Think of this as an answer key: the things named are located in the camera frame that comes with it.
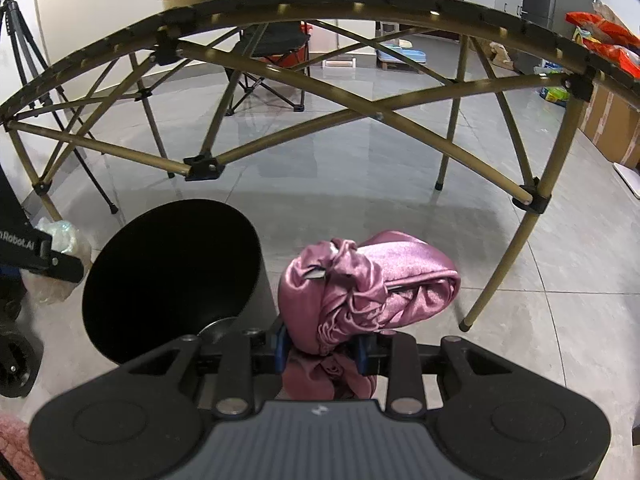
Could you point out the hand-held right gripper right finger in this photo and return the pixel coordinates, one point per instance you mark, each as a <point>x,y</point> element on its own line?
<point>363,357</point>

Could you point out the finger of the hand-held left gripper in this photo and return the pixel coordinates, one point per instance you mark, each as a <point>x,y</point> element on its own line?
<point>62,265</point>

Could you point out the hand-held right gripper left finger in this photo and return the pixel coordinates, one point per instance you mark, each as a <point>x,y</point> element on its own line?
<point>281,355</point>

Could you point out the clear plastic bag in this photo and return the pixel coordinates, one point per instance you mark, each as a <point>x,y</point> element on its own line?
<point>65,240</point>

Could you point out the pink satin cloth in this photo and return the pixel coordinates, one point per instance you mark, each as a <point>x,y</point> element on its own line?
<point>350,285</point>

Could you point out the black round bin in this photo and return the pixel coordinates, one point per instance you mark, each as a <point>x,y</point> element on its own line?
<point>165,270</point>

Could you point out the pink fluffy slipper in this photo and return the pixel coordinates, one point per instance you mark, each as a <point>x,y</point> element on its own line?
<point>15,450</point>

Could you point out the small white stand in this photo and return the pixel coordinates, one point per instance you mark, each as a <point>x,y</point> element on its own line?
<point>339,62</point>

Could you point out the black folding chair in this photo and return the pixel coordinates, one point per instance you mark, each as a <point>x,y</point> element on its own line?
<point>270,42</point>

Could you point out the blue pet bowl stand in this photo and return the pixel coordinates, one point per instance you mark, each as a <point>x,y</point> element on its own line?
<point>400,52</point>

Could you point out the white floor scale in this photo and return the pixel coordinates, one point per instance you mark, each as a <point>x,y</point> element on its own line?
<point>631,180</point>

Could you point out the green packet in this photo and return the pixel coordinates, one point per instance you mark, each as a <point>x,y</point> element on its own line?
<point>555,95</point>

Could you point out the tan plush toy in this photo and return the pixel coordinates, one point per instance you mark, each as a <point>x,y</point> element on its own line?
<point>502,55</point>

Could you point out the stack of cardboard boxes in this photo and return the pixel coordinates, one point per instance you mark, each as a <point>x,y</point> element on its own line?
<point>610,120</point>

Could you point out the white kitchen cabinet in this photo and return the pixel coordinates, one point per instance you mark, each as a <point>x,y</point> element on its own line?
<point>509,2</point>

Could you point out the red snack packet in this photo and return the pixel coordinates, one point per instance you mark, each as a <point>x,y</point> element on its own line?
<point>612,40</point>

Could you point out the black camera tripod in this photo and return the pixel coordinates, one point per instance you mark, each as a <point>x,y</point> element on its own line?
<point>12,15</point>

